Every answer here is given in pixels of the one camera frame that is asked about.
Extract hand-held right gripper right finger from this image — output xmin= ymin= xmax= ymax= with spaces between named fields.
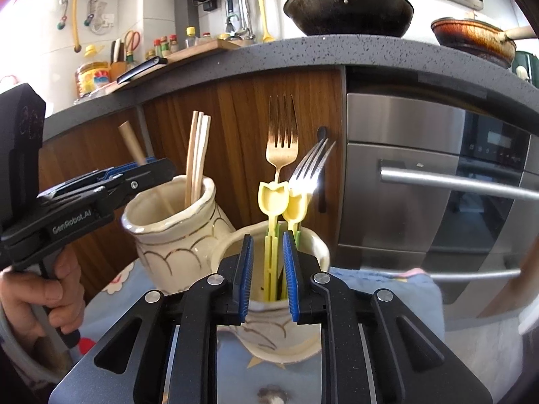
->
xmin=283 ymin=232 xmax=443 ymax=404

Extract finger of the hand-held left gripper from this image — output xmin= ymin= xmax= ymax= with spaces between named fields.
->
xmin=100 ymin=158 xmax=178 ymax=214
xmin=90 ymin=157 xmax=160 ymax=185

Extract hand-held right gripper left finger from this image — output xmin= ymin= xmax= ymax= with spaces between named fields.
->
xmin=95 ymin=234 xmax=254 ymax=404

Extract white floral ceramic utensil holder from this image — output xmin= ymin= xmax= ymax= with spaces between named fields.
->
xmin=121 ymin=174 xmax=331 ymax=365

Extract gold metal fork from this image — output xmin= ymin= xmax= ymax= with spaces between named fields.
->
xmin=265 ymin=95 xmax=300 ymax=187

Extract hanging metal utensils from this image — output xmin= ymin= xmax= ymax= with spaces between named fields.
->
xmin=224 ymin=0 xmax=256 ymax=41

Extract person's left hand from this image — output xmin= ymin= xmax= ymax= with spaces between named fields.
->
xmin=0 ymin=253 xmax=87 ymax=336

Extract blue printed tablecloth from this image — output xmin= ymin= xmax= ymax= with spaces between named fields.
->
xmin=84 ymin=259 xmax=446 ymax=404

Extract jar with yellow label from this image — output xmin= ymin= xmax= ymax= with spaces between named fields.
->
xmin=74 ymin=44 xmax=111 ymax=98

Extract wooden knife block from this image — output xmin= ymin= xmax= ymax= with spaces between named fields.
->
xmin=109 ymin=39 xmax=129 ymax=83

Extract black kitchen knife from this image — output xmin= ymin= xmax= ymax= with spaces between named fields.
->
xmin=116 ymin=56 xmax=168 ymax=85

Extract wooden cabinet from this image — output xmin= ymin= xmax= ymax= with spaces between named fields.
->
xmin=37 ymin=68 xmax=347 ymax=306

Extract row of spice bottles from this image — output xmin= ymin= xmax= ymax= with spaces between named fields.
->
xmin=145 ymin=35 xmax=180 ymax=60

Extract wooden cutting board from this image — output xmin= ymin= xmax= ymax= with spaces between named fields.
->
xmin=104 ymin=37 xmax=254 ymax=94

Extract stainless steel oven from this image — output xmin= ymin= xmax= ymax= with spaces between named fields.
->
xmin=336 ymin=92 xmax=539 ymax=334

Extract yellow plastic spatula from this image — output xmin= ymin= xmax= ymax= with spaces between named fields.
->
xmin=255 ymin=0 xmax=277 ymax=43

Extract grey speckled countertop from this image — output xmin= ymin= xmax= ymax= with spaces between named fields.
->
xmin=41 ymin=35 xmax=539 ymax=144

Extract black wok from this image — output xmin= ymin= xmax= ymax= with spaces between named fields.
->
xmin=282 ymin=0 xmax=415 ymax=38

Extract brown frying pan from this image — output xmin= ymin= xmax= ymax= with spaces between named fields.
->
xmin=430 ymin=17 xmax=536 ymax=69

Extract yellow gas hose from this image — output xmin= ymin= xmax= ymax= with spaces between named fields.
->
xmin=71 ymin=0 xmax=83 ymax=54

